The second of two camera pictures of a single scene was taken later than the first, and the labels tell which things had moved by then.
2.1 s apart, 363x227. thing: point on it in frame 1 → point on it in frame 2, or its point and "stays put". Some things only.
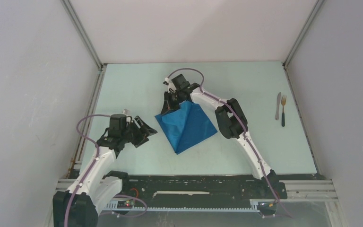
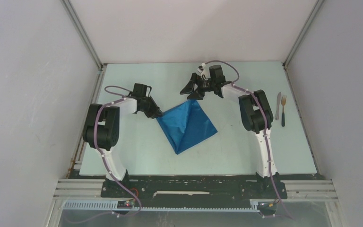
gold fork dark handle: x=283 y=100 stays put
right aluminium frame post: x=302 y=34 stays put
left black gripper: x=147 y=131 → x=155 y=112
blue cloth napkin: x=185 y=127 stays put
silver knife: x=279 y=99 stays put
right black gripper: x=168 y=105 → x=195 y=94
